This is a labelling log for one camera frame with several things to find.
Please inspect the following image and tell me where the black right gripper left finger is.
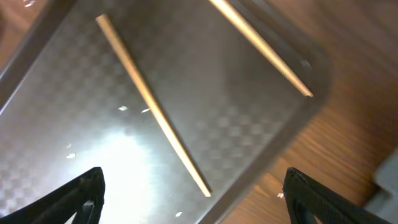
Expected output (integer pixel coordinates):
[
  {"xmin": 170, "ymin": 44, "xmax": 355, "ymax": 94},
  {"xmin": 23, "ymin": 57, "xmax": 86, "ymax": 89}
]
[{"xmin": 1, "ymin": 167, "xmax": 105, "ymax": 224}]

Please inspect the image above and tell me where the grey dishwasher rack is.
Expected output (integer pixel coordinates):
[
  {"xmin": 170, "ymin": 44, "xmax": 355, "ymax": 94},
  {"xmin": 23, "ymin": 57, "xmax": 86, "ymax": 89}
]
[{"xmin": 364, "ymin": 149, "xmax": 398, "ymax": 224}]

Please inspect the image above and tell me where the wooden chopstick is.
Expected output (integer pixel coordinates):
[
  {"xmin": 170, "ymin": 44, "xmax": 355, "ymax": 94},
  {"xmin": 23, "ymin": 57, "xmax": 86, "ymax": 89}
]
[
  {"xmin": 210, "ymin": 0, "xmax": 313, "ymax": 97},
  {"xmin": 96, "ymin": 14, "xmax": 211, "ymax": 197}
]

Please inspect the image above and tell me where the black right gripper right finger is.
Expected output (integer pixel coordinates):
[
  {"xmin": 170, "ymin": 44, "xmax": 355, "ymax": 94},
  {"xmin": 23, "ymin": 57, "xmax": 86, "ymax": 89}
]
[{"xmin": 283, "ymin": 167, "xmax": 390, "ymax": 224}]

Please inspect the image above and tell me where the brown serving tray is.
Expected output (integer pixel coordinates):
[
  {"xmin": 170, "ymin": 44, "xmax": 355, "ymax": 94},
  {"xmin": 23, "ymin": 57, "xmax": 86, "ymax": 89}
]
[{"xmin": 1, "ymin": 0, "xmax": 330, "ymax": 223}]

